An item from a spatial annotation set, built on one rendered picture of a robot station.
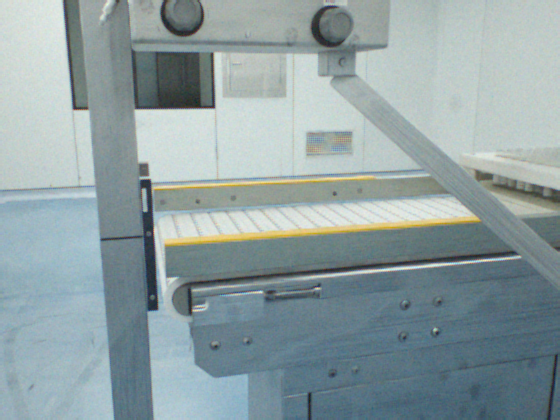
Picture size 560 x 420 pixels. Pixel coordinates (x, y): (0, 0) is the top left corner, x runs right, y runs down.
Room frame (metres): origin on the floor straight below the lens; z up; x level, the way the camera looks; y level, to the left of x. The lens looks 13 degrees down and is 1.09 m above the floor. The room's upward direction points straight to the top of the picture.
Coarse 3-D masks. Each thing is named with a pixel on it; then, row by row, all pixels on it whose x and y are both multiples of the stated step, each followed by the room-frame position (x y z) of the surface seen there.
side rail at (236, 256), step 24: (528, 216) 0.57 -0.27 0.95; (552, 216) 0.57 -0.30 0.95; (264, 240) 0.48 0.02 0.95; (288, 240) 0.49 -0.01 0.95; (312, 240) 0.50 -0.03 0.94; (336, 240) 0.50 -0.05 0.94; (360, 240) 0.51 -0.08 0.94; (384, 240) 0.52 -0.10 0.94; (408, 240) 0.53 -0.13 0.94; (432, 240) 0.53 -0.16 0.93; (456, 240) 0.54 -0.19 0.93; (480, 240) 0.55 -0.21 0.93; (552, 240) 0.57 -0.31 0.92; (168, 264) 0.46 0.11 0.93; (192, 264) 0.47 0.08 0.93; (216, 264) 0.47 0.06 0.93; (240, 264) 0.48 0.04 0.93; (264, 264) 0.48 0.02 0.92; (288, 264) 0.49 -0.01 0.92
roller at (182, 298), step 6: (192, 282) 0.48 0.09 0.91; (198, 282) 0.49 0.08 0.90; (180, 288) 0.47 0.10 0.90; (186, 288) 0.48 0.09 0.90; (174, 294) 0.48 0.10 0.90; (180, 294) 0.47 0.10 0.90; (186, 294) 0.47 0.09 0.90; (174, 300) 0.47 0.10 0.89; (180, 300) 0.47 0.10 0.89; (186, 300) 0.47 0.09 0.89; (174, 306) 0.47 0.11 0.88; (180, 306) 0.47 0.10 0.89; (186, 306) 0.47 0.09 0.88; (180, 312) 0.47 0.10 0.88; (186, 312) 0.47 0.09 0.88; (192, 312) 0.47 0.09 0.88
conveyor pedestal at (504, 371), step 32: (416, 352) 0.58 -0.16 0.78; (448, 352) 0.59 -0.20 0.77; (480, 352) 0.60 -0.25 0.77; (512, 352) 0.62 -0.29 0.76; (544, 352) 0.63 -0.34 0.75; (256, 384) 0.66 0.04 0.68; (288, 384) 0.54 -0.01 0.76; (320, 384) 0.55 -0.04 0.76; (352, 384) 0.56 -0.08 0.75; (384, 384) 0.58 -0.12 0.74; (416, 384) 0.59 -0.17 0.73; (448, 384) 0.60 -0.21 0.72; (480, 384) 0.62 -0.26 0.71; (512, 384) 0.63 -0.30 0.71; (544, 384) 0.64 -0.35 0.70; (256, 416) 0.67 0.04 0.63; (288, 416) 0.54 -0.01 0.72; (320, 416) 0.56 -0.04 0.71; (352, 416) 0.57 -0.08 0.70; (384, 416) 0.58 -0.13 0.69; (416, 416) 0.59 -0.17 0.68; (448, 416) 0.60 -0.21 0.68; (480, 416) 0.62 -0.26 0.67; (512, 416) 0.63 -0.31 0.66; (544, 416) 0.64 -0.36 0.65
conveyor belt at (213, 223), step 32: (160, 224) 0.69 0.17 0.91; (192, 224) 0.67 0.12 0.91; (224, 224) 0.67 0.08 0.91; (256, 224) 0.67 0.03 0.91; (288, 224) 0.67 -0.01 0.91; (320, 224) 0.67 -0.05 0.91; (352, 224) 0.67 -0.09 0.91; (160, 256) 0.58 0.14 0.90; (416, 256) 0.55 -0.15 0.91; (448, 256) 0.56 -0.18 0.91; (192, 320) 0.48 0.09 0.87
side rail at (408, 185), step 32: (160, 192) 0.72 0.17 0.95; (192, 192) 0.73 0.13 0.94; (224, 192) 0.75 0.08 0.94; (256, 192) 0.76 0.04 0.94; (288, 192) 0.77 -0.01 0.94; (320, 192) 0.79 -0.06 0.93; (352, 192) 0.80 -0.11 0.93; (384, 192) 0.82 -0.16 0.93; (416, 192) 0.83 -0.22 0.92; (448, 192) 0.85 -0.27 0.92
